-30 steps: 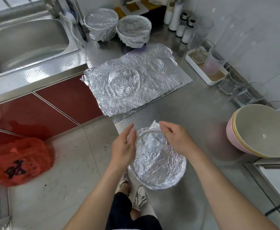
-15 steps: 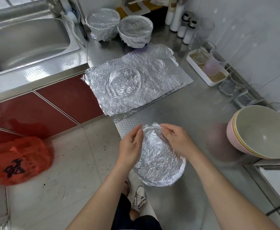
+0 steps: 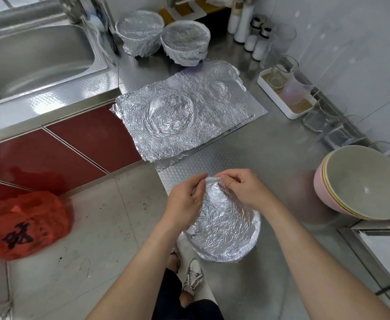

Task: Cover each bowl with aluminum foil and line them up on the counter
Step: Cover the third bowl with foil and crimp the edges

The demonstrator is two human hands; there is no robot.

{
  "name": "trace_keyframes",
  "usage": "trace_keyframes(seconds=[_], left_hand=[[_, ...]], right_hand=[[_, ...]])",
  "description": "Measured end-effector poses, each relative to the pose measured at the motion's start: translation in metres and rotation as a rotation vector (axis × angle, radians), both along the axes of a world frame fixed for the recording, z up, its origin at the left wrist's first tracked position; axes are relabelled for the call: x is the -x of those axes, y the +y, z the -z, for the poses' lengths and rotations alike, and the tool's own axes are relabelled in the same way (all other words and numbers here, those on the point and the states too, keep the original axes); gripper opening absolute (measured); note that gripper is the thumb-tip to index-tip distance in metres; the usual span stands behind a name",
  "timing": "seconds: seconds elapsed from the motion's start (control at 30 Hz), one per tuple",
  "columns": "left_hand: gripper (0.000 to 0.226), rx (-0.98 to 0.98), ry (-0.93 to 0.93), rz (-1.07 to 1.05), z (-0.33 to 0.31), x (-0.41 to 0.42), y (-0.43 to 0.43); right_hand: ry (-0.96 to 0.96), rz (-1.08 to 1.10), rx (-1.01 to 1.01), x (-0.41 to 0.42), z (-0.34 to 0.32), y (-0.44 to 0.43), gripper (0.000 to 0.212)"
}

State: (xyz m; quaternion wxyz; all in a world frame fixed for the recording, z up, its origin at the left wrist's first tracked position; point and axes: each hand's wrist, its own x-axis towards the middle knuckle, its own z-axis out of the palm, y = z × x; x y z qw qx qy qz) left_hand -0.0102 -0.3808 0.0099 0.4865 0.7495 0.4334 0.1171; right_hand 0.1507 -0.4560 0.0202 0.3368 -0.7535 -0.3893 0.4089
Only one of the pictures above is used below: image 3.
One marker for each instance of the red kitchen cabinet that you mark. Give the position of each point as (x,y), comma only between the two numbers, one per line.
(95,136)

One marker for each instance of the small white tan-capped bottle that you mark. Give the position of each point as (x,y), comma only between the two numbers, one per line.
(233,21)

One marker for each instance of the steel faucet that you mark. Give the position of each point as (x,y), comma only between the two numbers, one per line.
(70,10)

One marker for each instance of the person's white shoe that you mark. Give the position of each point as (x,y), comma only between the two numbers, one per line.
(175,258)
(193,276)

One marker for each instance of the person's right hand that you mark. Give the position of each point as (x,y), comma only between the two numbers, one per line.
(247,188)

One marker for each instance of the white spoon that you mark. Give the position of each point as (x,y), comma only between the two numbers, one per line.
(387,146)

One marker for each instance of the white corner shelf rack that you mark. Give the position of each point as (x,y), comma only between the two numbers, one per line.
(192,4)

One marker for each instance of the white rectangular tray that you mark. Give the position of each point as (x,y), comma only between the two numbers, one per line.
(267,94)

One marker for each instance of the person's left white shoe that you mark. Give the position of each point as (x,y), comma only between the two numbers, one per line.
(175,258)

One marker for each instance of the person's right white shoe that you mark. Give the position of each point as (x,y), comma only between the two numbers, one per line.
(193,276)

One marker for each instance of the person's left hand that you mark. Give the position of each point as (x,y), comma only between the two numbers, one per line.
(185,203)

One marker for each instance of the person's dark trousers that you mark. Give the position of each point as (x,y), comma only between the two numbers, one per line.
(172,300)

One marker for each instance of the red plastic bag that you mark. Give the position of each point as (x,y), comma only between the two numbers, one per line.
(25,226)

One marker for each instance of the person's left forearm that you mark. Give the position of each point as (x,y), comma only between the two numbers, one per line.
(138,280)

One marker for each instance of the foil-wrapped bowl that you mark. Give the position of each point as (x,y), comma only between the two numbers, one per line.
(225,226)

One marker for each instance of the person's right forearm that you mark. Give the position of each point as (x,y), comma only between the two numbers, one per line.
(328,263)

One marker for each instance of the tall white steel-capped bottle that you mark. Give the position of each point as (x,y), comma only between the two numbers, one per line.
(243,24)

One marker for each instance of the white dish brush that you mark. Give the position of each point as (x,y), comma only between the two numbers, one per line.
(97,24)

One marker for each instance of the pink translucent cup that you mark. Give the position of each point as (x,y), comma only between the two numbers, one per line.
(297,91)

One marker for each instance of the foil-covered bowl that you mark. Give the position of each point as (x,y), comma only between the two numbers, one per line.
(140,33)
(185,42)

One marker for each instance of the stack of coloured bowls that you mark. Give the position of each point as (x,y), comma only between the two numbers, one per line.
(368,183)

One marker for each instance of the white shaker with black lid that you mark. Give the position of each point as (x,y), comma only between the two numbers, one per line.
(260,50)
(251,40)

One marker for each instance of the stack of aluminium foil sheets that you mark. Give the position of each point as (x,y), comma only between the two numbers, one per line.
(185,106)

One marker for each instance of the stainless steel sink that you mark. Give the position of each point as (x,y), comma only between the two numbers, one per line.
(35,63)

